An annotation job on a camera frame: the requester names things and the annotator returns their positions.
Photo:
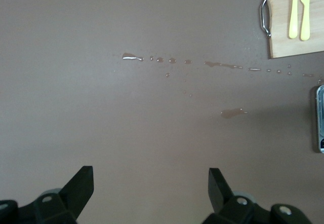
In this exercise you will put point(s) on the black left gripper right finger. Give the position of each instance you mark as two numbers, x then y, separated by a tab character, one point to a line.
227	208

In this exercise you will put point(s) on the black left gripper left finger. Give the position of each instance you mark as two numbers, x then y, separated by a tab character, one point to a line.
58	208

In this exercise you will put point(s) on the brown table cover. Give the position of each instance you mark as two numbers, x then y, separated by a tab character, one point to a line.
126	132

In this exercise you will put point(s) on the silver digital kitchen scale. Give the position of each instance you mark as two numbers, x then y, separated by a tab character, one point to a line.
320	120

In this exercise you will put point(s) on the yellow plastic fork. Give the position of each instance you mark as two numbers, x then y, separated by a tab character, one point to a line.
293	18

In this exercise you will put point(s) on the yellow plastic knife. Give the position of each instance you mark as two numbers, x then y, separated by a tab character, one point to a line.
305	18

